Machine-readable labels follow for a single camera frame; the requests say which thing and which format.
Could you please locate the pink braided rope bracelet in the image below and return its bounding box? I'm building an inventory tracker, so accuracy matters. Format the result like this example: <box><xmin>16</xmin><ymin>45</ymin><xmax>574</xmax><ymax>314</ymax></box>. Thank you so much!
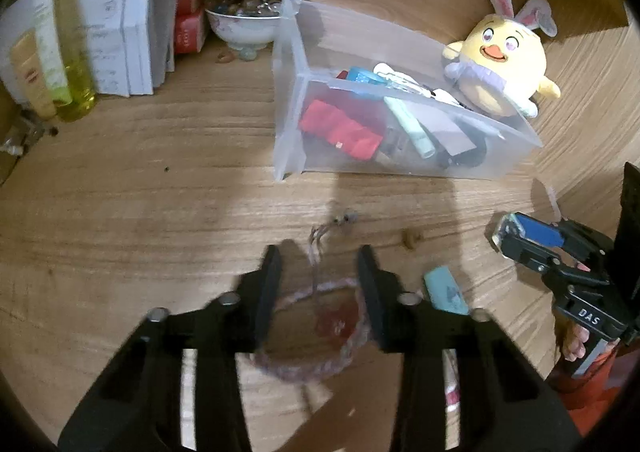
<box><xmin>249</xmin><ymin>223</ymin><xmax>374</xmax><ymax>384</ymax></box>

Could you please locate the pale green tube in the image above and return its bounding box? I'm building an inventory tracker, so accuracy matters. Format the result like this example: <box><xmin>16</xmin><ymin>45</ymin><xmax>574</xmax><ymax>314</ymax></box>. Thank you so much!
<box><xmin>384</xmin><ymin>96</ymin><xmax>436</xmax><ymax>159</ymax></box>

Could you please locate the right hand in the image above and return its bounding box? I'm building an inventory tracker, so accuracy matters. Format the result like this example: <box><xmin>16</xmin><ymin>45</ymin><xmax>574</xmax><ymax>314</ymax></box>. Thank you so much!
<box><xmin>555</xmin><ymin>316</ymin><xmax>590</xmax><ymax>362</ymax></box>

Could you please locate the yellow chick plush toy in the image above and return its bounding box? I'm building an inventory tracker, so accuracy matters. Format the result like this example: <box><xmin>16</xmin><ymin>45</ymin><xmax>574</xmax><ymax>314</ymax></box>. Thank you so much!
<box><xmin>442</xmin><ymin>0</ymin><xmax>561</xmax><ymax>118</ymax></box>

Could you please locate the clear plastic storage bin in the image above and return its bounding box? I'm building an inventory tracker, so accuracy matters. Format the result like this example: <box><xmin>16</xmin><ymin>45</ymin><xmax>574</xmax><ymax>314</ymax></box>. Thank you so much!
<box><xmin>272</xmin><ymin>0</ymin><xmax>541</xmax><ymax>180</ymax></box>

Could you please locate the teal tape roll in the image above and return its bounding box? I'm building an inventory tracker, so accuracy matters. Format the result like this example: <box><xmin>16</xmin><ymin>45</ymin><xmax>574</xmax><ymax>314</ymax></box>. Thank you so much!
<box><xmin>346</xmin><ymin>66</ymin><xmax>387</xmax><ymax>86</ymax></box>

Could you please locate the white bowl of stones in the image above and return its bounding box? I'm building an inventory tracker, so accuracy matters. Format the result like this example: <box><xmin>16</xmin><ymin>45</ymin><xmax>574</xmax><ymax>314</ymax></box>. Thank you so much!
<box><xmin>205</xmin><ymin>0</ymin><xmax>283</xmax><ymax>52</ymax></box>

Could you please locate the red book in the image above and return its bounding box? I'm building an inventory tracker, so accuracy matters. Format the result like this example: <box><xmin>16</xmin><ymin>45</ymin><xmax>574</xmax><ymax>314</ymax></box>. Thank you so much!
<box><xmin>174</xmin><ymin>0</ymin><xmax>207</xmax><ymax>54</ymax></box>

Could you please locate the yellow-green spray bottle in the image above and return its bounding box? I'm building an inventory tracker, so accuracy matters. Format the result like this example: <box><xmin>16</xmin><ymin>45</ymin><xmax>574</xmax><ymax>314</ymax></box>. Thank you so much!
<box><xmin>32</xmin><ymin>0</ymin><xmax>96</xmax><ymax>123</ymax></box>

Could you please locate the beige cosmetic tube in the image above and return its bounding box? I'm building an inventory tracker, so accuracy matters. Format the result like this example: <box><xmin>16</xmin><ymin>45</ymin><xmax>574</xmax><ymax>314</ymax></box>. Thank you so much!
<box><xmin>10</xmin><ymin>29</ymin><xmax>56</xmax><ymax>120</ymax></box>

